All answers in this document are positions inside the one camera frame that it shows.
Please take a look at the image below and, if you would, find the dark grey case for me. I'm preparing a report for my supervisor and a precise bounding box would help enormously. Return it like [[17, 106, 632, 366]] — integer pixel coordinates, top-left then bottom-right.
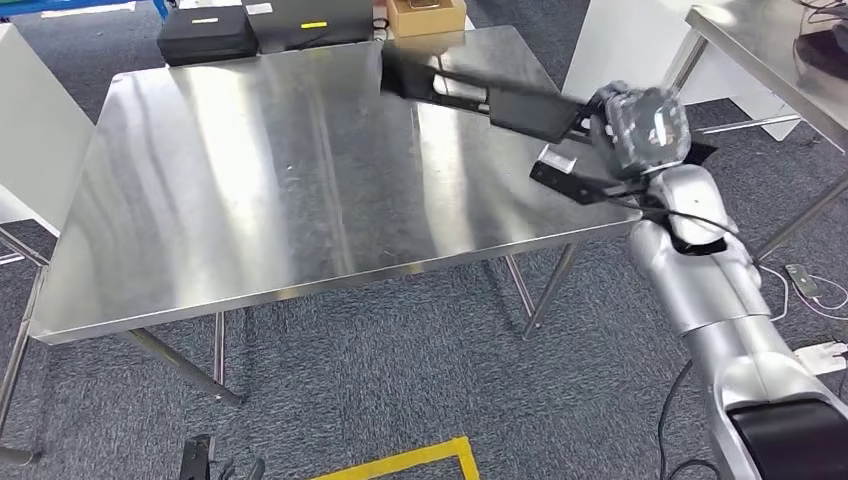
[[241, 0, 376, 54]]

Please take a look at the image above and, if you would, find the blue metal frame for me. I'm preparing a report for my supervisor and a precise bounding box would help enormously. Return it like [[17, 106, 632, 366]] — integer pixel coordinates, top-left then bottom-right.
[[0, 0, 170, 20]]

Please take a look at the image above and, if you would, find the black plastic plate part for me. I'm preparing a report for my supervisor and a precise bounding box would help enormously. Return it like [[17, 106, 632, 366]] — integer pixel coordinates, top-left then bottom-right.
[[380, 47, 720, 168]]

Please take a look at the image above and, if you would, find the black case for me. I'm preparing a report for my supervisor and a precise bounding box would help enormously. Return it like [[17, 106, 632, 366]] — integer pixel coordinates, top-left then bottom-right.
[[156, 5, 258, 68]]

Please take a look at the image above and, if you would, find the white floor cable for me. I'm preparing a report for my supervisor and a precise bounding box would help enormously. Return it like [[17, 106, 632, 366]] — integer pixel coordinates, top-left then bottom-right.
[[758, 264, 848, 323]]

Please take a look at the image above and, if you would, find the black pouch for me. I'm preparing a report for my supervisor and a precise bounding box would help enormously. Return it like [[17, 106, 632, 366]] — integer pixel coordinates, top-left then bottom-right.
[[793, 26, 848, 82]]

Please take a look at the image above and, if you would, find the white power strip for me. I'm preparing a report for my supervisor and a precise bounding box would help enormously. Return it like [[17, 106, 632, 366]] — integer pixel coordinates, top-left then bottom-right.
[[793, 341, 848, 377]]

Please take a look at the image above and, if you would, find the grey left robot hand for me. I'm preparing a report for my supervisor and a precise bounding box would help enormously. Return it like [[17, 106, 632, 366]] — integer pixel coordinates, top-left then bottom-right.
[[217, 455, 268, 480]]

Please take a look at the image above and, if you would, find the black hanging arm cable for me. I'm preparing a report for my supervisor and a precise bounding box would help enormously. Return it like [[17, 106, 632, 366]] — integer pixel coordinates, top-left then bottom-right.
[[655, 359, 722, 480]]

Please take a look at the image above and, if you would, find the dark left wrist camera mount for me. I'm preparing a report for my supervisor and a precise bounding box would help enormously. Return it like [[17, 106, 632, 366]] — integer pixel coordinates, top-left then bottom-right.
[[178, 433, 213, 480]]

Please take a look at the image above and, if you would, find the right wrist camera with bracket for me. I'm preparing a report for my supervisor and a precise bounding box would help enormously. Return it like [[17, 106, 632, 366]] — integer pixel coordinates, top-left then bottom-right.
[[528, 144, 657, 208]]

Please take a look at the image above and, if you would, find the white partition panel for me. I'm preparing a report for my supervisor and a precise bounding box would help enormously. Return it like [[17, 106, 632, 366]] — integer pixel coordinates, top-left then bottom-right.
[[0, 23, 95, 236], [561, 0, 803, 142]]

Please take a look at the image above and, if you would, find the cardboard box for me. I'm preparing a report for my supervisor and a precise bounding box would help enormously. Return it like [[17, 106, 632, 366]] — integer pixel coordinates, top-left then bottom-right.
[[386, 0, 467, 38]]

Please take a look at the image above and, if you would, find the stainless steel workbench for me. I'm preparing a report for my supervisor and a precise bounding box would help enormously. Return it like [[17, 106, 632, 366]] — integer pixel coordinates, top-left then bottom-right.
[[0, 225, 51, 465], [29, 25, 644, 409], [662, 0, 848, 264]]

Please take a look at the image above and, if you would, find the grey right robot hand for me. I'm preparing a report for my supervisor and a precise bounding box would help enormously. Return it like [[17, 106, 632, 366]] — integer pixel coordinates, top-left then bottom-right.
[[589, 80, 694, 180]]

